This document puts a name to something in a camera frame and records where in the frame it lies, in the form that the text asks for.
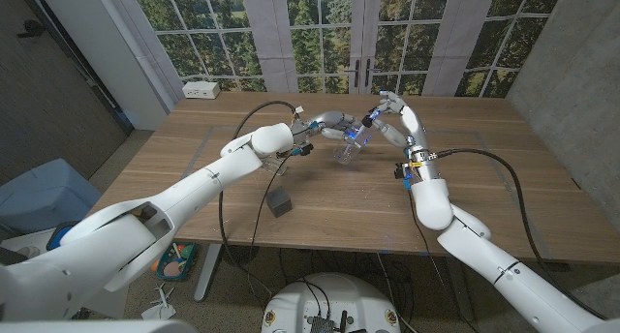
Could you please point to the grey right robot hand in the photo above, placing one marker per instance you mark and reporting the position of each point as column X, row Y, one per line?
column 404, row 122

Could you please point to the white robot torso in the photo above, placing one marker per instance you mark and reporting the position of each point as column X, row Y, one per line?
column 339, row 294

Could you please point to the white storage box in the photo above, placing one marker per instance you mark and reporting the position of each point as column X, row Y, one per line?
column 24, row 243

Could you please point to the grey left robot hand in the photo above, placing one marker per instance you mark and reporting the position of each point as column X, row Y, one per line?
column 329, row 122

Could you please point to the dark grey block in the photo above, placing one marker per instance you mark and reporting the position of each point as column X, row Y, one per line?
column 278, row 202

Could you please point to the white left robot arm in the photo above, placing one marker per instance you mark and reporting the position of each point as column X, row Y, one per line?
column 145, row 226

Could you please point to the blue pad with black rim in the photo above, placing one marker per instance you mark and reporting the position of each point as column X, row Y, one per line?
column 59, row 236

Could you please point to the printed window backdrop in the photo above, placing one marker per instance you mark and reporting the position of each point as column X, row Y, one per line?
column 310, row 33

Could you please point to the white table leg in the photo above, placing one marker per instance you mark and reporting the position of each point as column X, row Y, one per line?
column 207, row 275

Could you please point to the white toy airplane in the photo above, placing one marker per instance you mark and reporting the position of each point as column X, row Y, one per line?
column 160, row 306

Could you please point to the light blue storage bin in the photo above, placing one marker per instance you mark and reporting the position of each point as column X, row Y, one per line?
column 43, row 192

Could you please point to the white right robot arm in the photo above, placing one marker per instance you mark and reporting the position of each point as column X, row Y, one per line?
column 484, row 255

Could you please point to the white power strip box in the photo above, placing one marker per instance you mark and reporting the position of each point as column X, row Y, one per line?
column 201, row 89

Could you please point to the black round floor base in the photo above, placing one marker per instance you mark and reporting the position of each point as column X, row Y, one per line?
column 239, row 254

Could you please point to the teal basket of toys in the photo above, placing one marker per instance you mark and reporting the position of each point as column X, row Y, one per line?
column 176, row 265

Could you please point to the black nozzle with white tube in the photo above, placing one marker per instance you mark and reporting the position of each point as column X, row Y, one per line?
column 365, row 125

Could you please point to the dark wooden door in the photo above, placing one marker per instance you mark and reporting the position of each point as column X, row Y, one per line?
column 48, row 105

